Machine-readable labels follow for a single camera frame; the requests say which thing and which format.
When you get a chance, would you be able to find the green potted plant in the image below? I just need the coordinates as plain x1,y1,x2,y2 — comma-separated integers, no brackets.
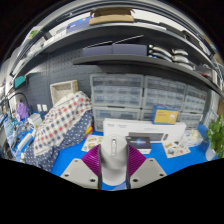
205,114,224,161

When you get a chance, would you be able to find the white woven basket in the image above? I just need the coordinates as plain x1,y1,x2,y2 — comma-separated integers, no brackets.
49,79,80,106

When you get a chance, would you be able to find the food sticker sheet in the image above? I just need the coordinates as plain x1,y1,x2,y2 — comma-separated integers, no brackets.
80,134,104,153

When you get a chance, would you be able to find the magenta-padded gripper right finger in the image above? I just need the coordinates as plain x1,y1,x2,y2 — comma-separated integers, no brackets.
126,143,168,190

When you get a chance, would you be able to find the grey wall shelf unit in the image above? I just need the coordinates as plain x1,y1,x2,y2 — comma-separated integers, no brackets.
8,4,224,101

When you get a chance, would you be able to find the navy polka-dot cloth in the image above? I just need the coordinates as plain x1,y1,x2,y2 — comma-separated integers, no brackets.
23,109,95,173

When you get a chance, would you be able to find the grey small-parts drawer cabinet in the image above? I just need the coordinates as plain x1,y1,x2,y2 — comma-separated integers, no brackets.
89,73,145,108
179,84,209,129
141,75,188,122
92,105,143,132

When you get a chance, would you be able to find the small black box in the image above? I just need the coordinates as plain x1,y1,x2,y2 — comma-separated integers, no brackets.
126,134,153,155

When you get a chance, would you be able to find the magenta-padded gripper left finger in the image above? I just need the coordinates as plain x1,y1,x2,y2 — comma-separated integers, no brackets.
60,143,102,190

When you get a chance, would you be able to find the small-picture sticker sheet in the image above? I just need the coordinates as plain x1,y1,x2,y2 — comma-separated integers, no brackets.
162,139,192,159

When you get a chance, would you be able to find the long white keyboard box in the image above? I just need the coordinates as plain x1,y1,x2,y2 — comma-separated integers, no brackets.
102,117,188,144

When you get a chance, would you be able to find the clear plastic bag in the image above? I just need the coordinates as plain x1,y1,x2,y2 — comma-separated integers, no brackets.
186,128,204,148

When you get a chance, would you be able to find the red blue checked cloth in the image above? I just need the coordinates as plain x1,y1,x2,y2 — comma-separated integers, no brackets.
33,90,93,157

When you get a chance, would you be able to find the purple plastic bag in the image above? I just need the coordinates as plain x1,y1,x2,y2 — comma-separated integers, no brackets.
15,101,30,122

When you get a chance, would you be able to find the yellow and blue box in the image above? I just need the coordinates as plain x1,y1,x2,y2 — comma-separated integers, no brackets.
151,104,180,125

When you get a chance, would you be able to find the white computer mouse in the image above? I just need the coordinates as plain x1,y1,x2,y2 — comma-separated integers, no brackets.
99,133,129,186

